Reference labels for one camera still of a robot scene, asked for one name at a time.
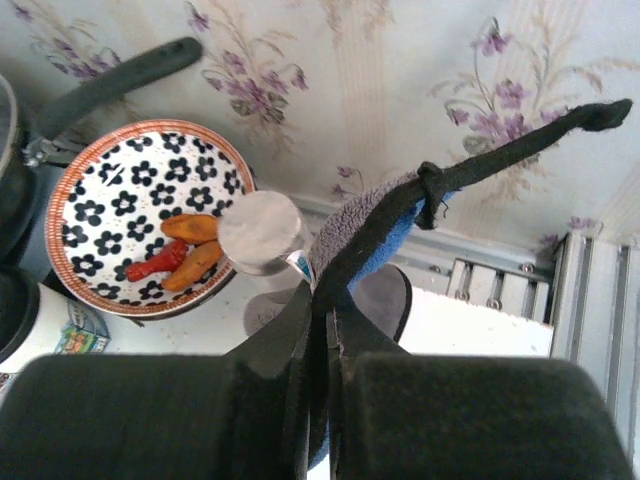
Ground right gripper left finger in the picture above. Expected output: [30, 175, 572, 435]
[1, 285, 311, 479]

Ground fried food pieces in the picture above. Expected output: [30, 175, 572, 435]
[126, 214, 223, 292]

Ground grey blue cloth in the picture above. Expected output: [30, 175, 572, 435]
[308, 99, 633, 467]

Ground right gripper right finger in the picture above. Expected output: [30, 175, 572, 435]
[326, 273, 634, 479]

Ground flower patterned plate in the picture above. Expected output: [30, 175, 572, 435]
[45, 119, 256, 320]

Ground coffee cup black lid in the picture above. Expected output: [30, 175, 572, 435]
[0, 267, 111, 391]

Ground black frying pan with lid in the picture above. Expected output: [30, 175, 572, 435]
[1, 36, 203, 259]

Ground water bottle silver cap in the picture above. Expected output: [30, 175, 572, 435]
[218, 190, 315, 284]

